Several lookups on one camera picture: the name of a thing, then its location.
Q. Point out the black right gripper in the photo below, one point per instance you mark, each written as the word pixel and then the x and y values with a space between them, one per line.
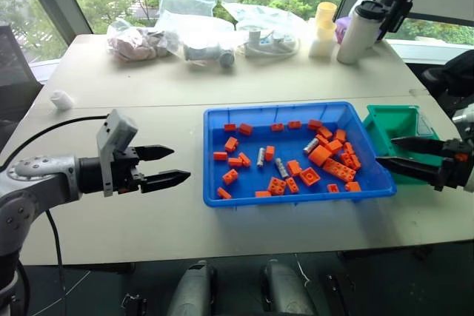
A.
pixel 452 168

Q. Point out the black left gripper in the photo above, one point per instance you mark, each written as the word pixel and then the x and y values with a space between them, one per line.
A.
pixel 124 171

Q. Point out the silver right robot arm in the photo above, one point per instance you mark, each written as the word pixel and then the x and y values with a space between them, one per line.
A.
pixel 464 115

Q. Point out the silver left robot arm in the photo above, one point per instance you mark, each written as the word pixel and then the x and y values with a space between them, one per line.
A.
pixel 40 179

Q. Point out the green plastic bin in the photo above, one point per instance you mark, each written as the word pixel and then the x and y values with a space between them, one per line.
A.
pixel 389 123

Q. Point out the small orange building block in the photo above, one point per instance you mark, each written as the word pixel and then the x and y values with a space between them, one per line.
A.
pixel 353 186
pixel 332 188
pixel 223 192
pixel 220 156
pixel 321 140
pixel 231 144
pixel 294 124
pixel 340 135
pixel 325 132
pixel 270 152
pixel 277 127
pixel 314 124
pixel 229 127
pixel 294 168
pixel 230 176
pixel 334 146
pixel 349 148
pixel 292 185
pixel 244 159
pixel 235 162
pixel 245 128
pixel 263 194
pixel 351 160

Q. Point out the orange 2x4 toy brick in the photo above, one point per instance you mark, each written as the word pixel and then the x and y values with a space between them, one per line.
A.
pixel 338 170

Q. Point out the orange plastic building brick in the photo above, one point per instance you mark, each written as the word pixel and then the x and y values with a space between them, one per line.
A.
pixel 320 155

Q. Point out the blue plastic tray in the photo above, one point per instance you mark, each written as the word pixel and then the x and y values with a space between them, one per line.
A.
pixel 255 179

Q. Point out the upside-down orange 2x2 toy brick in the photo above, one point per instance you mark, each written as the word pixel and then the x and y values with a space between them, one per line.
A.
pixel 309 177

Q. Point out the small white cylinder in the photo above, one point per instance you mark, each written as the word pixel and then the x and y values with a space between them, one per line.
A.
pixel 61 100

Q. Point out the clear bag with pink items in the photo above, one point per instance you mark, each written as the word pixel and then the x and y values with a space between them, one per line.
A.
pixel 129 44

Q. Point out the dark rounded grey shape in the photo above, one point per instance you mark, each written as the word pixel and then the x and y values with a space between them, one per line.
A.
pixel 287 290
pixel 192 290

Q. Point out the clear bag with grey parts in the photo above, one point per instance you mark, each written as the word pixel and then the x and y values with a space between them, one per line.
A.
pixel 200 40

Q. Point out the white tumbler with black lid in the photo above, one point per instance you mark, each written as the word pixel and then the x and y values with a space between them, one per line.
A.
pixel 357 35

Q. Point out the purple plastic item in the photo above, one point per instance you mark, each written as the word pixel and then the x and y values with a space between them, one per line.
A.
pixel 342 29

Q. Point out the black office chair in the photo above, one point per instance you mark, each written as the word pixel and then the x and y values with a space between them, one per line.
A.
pixel 15 83

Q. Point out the clear bag with white device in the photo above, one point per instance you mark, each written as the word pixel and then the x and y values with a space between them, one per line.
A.
pixel 266 35

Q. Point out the yellow plastic cup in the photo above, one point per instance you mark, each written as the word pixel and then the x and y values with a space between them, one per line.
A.
pixel 325 14

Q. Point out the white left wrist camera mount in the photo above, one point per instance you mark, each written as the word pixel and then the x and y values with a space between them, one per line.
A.
pixel 115 129

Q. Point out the small black bracket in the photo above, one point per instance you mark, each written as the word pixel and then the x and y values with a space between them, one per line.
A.
pixel 336 295
pixel 133 305

